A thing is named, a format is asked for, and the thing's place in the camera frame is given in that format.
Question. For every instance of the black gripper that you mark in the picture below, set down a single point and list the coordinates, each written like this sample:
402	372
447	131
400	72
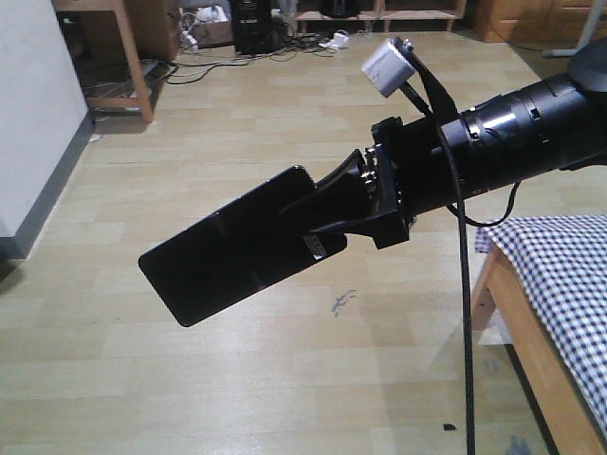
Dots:
414	177

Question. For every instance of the black foldable smartphone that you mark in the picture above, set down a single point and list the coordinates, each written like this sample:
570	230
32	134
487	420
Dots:
237	251

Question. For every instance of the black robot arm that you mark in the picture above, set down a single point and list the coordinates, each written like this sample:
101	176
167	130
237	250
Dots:
447	154

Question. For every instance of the checkered bed sheet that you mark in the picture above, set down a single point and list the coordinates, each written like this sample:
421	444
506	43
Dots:
561	263

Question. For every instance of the black computer tower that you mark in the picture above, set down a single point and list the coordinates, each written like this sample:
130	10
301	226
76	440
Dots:
251	26

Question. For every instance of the light wooden shelf unit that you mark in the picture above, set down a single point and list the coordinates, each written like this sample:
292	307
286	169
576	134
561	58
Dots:
128	31

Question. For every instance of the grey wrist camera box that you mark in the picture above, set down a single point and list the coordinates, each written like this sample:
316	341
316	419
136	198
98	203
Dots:
388	67

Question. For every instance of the wooden bed frame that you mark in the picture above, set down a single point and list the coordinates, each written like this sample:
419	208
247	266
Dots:
569	421

